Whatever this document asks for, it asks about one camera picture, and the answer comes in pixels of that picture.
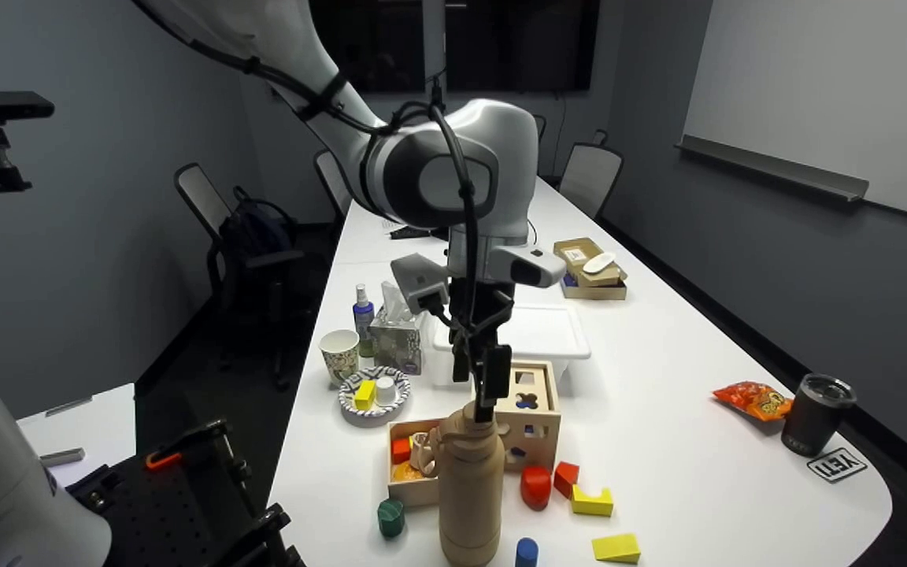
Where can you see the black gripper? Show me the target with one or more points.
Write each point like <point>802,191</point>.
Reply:
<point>483,305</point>

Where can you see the beige tiered bottle lid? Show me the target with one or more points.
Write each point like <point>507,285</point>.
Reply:
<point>460,426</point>

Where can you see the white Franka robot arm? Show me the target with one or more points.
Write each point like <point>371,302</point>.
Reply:
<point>266,34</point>

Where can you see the beige plastic bottle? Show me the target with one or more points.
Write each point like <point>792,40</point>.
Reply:
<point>469,493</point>

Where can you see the wooden shape sorter box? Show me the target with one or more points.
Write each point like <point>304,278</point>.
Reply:
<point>534,414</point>

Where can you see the small white cylinder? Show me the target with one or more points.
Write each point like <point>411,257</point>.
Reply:
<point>384,389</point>

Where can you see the red block in tray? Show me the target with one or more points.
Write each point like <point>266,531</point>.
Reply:
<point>401,449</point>

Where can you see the yellow block on plate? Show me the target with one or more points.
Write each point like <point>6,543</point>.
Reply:
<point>366,394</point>

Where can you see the patterned paper plate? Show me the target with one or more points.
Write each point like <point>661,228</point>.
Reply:
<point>368,412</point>

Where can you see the yellow block in tray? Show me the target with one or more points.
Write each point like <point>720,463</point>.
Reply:
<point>408,473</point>

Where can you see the flat cardboard box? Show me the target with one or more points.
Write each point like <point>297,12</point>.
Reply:
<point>579,278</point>

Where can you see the patterned paper cup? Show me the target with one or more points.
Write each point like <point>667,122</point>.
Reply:
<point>338,360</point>

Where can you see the red square block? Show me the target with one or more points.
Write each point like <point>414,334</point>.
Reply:
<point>565,478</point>

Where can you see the wooden block tray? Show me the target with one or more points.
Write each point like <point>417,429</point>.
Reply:
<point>411,493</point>

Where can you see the green cylinder block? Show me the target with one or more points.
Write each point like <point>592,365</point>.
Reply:
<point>391,517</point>

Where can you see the yellow notched block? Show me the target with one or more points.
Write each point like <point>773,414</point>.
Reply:
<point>592,503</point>

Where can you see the blue cylinder block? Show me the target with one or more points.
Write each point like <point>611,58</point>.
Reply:
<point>528,551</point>

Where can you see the light grey conference chair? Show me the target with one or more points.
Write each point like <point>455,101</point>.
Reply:
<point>590,177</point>

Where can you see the yellow flat block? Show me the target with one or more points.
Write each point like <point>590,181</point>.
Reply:
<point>616,549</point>

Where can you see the black chair with backpack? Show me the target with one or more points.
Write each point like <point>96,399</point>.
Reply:
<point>244,241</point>

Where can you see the orange snack bag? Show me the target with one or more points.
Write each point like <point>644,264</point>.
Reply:
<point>754,401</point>

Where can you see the black stand with orange clamps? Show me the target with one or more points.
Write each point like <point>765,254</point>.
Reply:
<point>179,493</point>

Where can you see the dark glass window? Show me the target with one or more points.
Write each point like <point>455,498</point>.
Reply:
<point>505,43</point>

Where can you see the black travel tumbler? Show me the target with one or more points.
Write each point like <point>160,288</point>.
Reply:
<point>815,414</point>

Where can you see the grey whiteboard marker tray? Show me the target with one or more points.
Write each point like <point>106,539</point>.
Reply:
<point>780,167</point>

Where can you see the black and white tag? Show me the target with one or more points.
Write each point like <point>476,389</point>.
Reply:
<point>835,463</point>

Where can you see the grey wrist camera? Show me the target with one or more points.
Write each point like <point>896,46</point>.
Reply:
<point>421,281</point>

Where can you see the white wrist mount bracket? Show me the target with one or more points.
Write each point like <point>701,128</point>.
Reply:
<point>494,257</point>

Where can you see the white wall whiteboard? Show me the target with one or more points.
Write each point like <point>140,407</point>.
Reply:
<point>831,82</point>

